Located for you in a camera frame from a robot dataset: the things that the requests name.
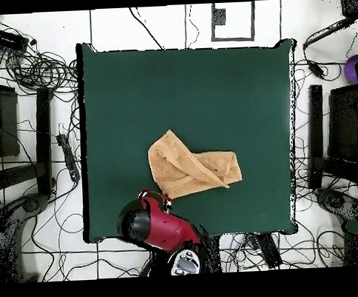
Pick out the tan terry towel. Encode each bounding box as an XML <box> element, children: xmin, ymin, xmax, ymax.
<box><xmin>146</xmin><ymin>126</ymin><xmax>244</xmax><ymax>200</ymax></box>

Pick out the dark flat box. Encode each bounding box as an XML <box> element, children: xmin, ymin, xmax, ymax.
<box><xmin>0</xmin><ymin>82</ymin><xmax>21</xmax><ymax>158</ymax></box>

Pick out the black power strip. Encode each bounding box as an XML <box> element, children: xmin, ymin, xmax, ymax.
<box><xmin>254</xmin><ymin>232</ymin><xmax>283</xmax><ymax>270</ymax></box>
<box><xmin>55</xmin><ymin>131</ymin><xmax>81</xmax><ymax>184</ymax></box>

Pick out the dark green tablecloth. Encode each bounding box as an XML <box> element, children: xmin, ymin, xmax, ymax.
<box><xmin>75</xmin><ymin>33</ymin><xmax>305</xmax><ymax>244</ymax></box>

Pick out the dark grey stand base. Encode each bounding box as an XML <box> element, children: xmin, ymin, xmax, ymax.
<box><xmin>314</xmin><ymin>186</ymin><xmax>358</xmax><ymax>224</ymax></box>
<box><xmin>0</xmin><ymin>192</ymin><xmax>53</xmax><ymax>283</ymax></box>

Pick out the black speckled box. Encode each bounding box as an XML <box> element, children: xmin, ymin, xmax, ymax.
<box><xmin>324</xmin><ymin>84</ymin><xmax>358</xmax><ymax>164</ymax></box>

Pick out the black power adapter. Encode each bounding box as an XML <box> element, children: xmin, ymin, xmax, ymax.
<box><xmin>306</xmin><ymin>59</ymin><xmax>326</xmax><ymax>81</ymax></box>

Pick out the purple ball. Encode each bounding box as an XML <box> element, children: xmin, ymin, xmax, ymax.
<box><xmin>342</xmin><ymin>54</ymin><xmax>358</xmax><ymax>85</ymax></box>

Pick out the black rod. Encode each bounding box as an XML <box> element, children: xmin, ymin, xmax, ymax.
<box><xmin>301</xmin><ymin>16</ymin><xmax>356</xmax><ymax>50</ymax></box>

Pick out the black corner object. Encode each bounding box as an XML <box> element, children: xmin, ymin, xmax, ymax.
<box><xmin>339</xmin><ymin>0</ymin><xmax>358</xmax><ymax>21</ymax></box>

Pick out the black frame bar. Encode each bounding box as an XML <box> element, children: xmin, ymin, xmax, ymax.
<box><xmin>304</xmin><ymin>84</ymin><xmax>328</xmax><ymax>190</ymax></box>
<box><xmin>32</xmin><ymin>86</ymin><xmax>56</xmax><ymax>197</ymax></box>

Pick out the black cable tangle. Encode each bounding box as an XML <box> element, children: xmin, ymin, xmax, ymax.
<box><xmin>0</xmin><ymin>13</ymin><xmax>80</xmax><ymax>99</ymax></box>

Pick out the black network switch box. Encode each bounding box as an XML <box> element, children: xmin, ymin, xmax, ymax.
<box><xmin>0</xmin><ymin>25</ymin><xmax>30</xmax><ymax>54</ymax></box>

